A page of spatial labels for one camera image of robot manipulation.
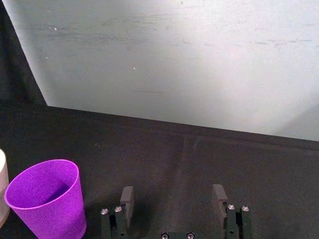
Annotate black table cloth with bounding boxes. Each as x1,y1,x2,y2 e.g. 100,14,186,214
0,0,319,239

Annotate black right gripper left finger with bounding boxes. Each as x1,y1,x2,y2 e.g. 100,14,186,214
100,185,135,239

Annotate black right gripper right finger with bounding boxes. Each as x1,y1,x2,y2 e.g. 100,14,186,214
212,184,252,239

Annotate purple plastic cup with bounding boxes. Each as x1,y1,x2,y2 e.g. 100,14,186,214
4,159,87,239

